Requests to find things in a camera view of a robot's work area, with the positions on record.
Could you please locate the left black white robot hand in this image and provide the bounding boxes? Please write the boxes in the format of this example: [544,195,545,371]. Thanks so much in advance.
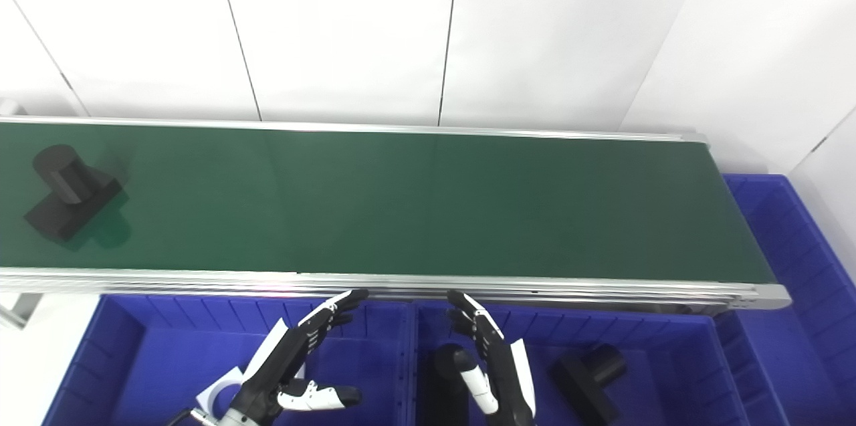
[231,289,370,426]

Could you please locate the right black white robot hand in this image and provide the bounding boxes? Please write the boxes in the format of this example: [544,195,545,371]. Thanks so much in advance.
[447,290,538,426]

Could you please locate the black cylinder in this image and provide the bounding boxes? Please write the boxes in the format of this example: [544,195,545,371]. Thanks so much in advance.
[23,144,125,243]
[425,344,479,426]
[550,344,628,425]

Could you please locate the blue bin with white parts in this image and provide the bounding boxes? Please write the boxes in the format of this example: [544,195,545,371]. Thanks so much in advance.
[41,294,415,426]

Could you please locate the blue bin with black parts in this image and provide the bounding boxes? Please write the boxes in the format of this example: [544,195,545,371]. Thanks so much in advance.
[409,299,753,426]

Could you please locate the green conveyor belt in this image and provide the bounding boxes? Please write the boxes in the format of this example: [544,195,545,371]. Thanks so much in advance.
[0,115,793,314]

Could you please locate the grey conveyor support leg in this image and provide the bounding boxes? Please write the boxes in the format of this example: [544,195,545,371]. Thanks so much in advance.
[0,292,42,330]

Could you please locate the empty blue bin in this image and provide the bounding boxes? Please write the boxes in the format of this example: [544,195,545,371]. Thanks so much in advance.
[712,174,856,426]

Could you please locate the white ring part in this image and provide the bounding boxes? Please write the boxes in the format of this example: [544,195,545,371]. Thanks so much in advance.
[195,372,245,421]

